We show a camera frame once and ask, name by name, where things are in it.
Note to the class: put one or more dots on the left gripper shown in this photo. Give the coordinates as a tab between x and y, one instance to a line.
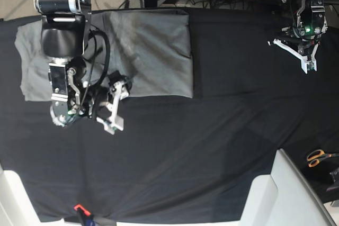
305	14

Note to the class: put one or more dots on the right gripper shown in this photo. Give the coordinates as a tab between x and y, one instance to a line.
76	83

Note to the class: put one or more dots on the grey T-shirt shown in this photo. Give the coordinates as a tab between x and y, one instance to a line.
151	47

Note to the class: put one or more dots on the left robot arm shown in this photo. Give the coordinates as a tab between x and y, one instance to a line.
308	25

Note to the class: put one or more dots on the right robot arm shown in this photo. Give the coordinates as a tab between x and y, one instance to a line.
66	30

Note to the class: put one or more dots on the black table cloth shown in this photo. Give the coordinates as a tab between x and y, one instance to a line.
180	160

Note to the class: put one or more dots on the red blue clamp bottom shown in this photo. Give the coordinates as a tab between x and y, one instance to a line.
84	216

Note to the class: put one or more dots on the white box left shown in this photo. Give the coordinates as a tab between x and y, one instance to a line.
16	207

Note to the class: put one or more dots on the white box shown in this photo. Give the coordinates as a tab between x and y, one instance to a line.
283	197
16	207

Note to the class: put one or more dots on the black object right edge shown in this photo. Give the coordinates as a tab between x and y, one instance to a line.
334	176

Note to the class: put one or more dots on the white box right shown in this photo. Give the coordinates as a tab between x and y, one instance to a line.
283	197

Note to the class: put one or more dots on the orange handled scissors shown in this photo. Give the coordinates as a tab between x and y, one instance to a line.
317	156

